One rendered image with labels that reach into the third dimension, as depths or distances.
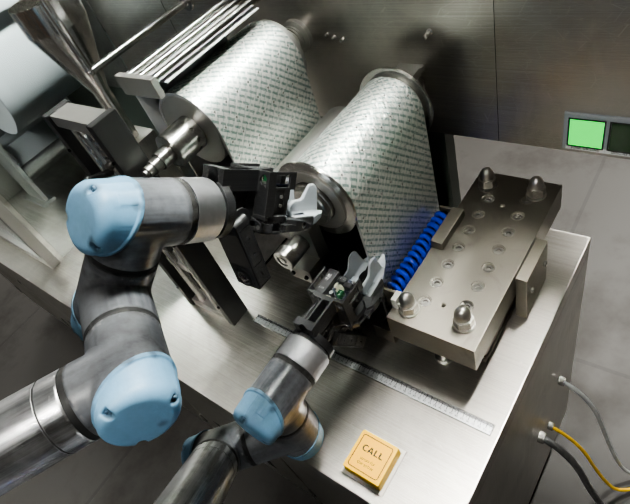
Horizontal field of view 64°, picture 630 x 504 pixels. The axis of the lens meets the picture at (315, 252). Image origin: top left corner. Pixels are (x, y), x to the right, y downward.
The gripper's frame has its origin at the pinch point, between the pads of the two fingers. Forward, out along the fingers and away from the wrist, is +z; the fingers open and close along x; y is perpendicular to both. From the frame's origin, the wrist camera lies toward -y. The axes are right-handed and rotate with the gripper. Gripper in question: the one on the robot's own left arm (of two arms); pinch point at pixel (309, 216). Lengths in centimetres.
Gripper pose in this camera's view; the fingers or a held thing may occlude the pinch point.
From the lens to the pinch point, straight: 75.8
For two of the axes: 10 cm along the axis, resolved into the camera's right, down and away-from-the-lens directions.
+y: 1.4, -9.6, -2.5
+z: 6.1, -1.2, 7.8
